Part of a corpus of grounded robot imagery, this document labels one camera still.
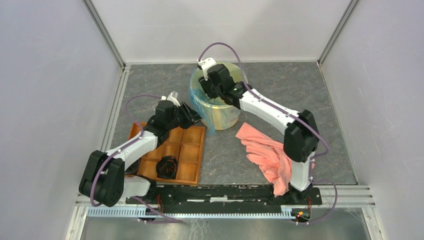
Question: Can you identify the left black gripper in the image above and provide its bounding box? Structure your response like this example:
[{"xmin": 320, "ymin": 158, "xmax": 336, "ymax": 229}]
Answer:
[{"xmin": 166, "ymin": 101, "xmax": 205, "ymax": 131}]

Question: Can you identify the blue plastic trash bag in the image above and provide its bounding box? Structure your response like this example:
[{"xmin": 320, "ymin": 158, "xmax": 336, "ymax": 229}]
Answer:
[{"xmin": 188, "ymin": 67, "xmax": 241, "ymax": 135}]

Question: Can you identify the yellow plastic trash bin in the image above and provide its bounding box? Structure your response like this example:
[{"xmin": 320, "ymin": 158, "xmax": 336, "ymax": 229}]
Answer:
[{"xmin": 188, "ymin": 57, "xmax": 247, "ymax": 132}]

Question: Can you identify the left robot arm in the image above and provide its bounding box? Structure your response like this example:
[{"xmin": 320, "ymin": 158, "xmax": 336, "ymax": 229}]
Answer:
[{"xmin": 78, "ymin": 99, "xmax": 202, "ymax": 207}]

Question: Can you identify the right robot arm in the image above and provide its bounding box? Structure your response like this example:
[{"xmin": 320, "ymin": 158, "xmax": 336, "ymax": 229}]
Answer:
[{"xmin": 197, "ymin": 58, "xmax": 319, "ymax": 204}]

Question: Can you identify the wooden compartment tray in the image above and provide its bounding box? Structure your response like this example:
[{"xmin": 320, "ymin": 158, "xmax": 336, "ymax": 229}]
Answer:
[{"xmin": 126, "ymin": 126, "xmax": 205, "ymax": 185}]

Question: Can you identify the black coiled roll bottom centre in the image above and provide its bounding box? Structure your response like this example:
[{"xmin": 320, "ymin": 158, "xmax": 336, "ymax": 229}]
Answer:
[{"xmin": 155, "ymin": 155, "xmax": 179, "ymax": 180}]

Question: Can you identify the black coiled roll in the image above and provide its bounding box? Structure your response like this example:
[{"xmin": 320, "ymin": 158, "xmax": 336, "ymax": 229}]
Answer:
[
  {"xmin": 155, "ymin": 155, "xmax": 179, "ymax": 180},
  {"xmin": 124, "ymin": 161, "xmax": 140, "ymax": 175}
]

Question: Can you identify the pink cloth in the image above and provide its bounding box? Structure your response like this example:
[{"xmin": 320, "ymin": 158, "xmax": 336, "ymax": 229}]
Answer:
[{"xmin": 235, "ymin": 122, "xmax": 316, "ymax": 197}]

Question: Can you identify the black coiled roll bottom left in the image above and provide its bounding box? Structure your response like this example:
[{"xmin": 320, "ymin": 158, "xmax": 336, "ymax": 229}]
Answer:
[{"xmin": 124, "ymin": 161, "xmax": 140, "ymax": 175}]

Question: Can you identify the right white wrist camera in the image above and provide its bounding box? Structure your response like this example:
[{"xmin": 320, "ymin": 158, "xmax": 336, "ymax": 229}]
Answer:
[{"xmin": 197, "ymin": 57, "xmax": 217, "ymax": 81}]

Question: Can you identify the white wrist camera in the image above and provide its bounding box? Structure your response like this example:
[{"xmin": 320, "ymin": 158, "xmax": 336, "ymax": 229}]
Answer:
[
  {"xmin": 161, "ymin": 91, "xmax": 181, "ymax": 107},
  {"xmin": 197, "ymin": 57, "xmax": 217, "ymax": 81}
]

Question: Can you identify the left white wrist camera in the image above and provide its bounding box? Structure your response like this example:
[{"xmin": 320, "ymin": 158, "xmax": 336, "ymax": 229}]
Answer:
[{"xmin": 161, "ymin": 91, "xmax": 181, "ymax": 107}]

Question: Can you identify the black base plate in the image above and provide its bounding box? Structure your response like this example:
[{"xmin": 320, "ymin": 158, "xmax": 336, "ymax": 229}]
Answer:
[{"xmin": 141, "ymin": 184, "xmax": 323, "ymax": 214}]

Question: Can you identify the slotted cable duct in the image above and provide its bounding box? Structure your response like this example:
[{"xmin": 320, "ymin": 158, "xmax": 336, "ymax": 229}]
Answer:
[{"xmin": 86, "ymin": 207, "xmax": 294, "ymax": 220}]

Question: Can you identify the aluminium frame rail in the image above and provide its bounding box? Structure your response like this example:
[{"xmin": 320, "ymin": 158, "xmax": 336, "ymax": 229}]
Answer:
[{"xmin": 76, "ymin": 184, "xmax": 376, "ymax": 208}]

